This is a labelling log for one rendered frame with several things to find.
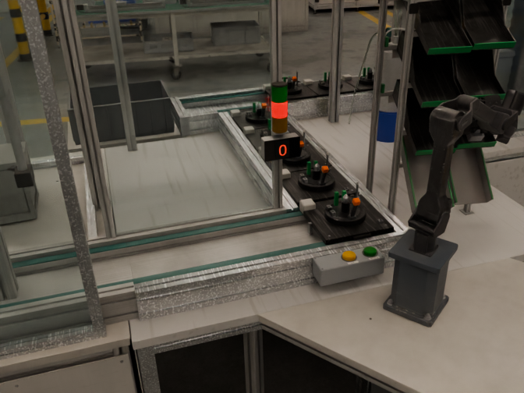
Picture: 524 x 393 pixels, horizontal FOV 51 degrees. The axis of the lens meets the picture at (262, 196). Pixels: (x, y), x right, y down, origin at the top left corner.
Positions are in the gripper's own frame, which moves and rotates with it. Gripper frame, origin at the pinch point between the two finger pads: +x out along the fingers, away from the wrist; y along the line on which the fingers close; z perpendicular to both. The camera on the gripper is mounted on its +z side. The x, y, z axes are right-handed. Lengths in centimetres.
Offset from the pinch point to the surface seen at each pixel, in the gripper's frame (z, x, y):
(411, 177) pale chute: -18.0, 7.2, 18.7
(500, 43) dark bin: 23.4, -5.3, -3.0
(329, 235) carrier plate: -34, 0, 48
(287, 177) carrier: -22, 40, 55
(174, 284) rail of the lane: -40, -17, 97
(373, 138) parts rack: -7.1, 28.3, 25.3
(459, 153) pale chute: -12.5, 17.2, -2.3
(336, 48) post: 28, 112, 19
